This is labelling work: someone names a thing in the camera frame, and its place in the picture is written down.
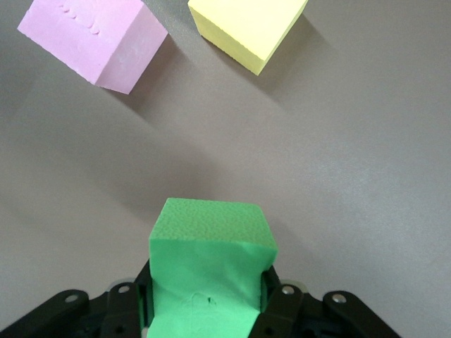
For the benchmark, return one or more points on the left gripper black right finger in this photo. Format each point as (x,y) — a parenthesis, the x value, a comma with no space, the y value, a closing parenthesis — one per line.
(282,313)

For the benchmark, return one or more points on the green foam cube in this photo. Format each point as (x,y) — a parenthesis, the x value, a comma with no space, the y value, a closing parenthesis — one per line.
(208,253)

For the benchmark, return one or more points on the yellow foam cube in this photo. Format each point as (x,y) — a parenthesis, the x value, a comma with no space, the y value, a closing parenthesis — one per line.
(243,24)

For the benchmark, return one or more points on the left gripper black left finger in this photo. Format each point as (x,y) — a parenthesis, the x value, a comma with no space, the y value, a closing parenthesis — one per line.
(121,313)

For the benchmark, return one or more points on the pink foam cube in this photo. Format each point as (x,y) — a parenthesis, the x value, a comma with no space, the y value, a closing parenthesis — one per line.
(88,38)

